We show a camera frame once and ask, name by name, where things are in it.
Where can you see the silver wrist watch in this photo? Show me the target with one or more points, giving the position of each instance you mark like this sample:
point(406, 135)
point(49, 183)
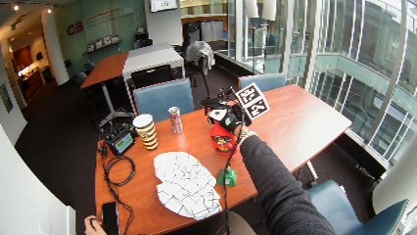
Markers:
point(247, 134)

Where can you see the pink drink can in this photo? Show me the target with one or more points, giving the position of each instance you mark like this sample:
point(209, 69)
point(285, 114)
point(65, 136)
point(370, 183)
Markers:
point(177, 120)

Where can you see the white cube of black markers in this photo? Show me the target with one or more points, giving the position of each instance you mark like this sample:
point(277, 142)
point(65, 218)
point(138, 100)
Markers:
point(254, 100)

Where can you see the blue upholstered chair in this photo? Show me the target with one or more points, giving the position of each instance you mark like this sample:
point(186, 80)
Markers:
point(163, 99)
point(353, 212)
point(263, 82)

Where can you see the striped yellow and black canister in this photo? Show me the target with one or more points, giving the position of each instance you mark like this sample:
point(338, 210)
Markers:
point(146, 131)

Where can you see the grey jacket on chair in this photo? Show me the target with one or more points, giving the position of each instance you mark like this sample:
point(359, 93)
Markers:
point(201, 55)

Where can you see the small green box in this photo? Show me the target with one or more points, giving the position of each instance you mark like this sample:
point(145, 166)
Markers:
point(229, 178)

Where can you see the white patterned cloth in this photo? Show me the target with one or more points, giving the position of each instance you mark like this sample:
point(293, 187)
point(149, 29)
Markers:
point(186, 184)

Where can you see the black device with screen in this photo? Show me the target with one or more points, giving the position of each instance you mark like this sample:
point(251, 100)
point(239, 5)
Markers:
point(121, 142)

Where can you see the brown background table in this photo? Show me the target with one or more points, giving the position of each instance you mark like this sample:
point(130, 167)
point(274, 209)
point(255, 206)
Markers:
point(107, 69)

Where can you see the black phone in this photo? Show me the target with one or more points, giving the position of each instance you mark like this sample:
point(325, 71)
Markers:
point(110, 218)

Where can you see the wall shelf with frames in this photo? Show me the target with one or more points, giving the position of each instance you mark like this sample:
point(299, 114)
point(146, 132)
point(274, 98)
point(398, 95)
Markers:
point(103, 44)

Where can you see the wall screen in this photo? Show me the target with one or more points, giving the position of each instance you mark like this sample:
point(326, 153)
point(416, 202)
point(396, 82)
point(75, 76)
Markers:
point(165, 5)

